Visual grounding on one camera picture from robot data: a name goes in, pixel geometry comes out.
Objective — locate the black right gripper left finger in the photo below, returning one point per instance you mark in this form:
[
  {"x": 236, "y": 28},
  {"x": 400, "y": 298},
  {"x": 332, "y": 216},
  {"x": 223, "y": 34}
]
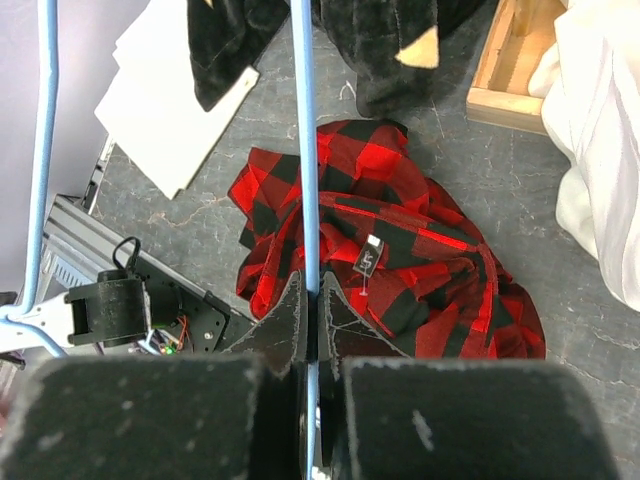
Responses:
[{"x": 231, "y": 415}]

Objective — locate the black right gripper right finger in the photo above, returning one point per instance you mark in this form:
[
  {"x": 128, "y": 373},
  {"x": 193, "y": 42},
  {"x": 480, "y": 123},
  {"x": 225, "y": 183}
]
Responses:
[{"x": 384, "y": 415}]

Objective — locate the red black plaid shirt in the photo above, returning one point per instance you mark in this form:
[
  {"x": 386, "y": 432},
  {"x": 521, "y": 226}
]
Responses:
[{"x": 405, "y": 255}]

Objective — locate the light blue hanger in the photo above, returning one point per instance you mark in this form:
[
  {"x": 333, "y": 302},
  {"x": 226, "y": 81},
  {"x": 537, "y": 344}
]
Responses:
[{"x": 300, "y": 14}]

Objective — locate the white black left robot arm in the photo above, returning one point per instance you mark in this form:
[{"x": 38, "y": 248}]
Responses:
[{"x": 123, "y": 305}]

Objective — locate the white hanging shirt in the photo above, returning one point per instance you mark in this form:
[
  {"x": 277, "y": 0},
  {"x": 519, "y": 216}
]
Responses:
[{"x": 588, "y": 81}]

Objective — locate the folded white cloth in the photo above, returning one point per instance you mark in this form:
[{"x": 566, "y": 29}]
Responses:
[{"x": 150, "y": 108}]

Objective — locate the wooden clothes rack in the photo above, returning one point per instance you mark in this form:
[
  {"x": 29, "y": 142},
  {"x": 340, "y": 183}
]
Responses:
[{"x": 520, "y": 33}]

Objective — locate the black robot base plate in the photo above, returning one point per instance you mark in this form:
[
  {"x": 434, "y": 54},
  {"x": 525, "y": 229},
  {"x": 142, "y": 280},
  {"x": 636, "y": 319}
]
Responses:
[{"x": 185, "y": 318}]

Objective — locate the white slotted cable duct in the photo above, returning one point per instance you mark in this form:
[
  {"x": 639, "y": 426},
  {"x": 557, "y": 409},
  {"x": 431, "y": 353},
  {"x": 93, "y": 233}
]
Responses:
[{"x": 56, "y": 266}]

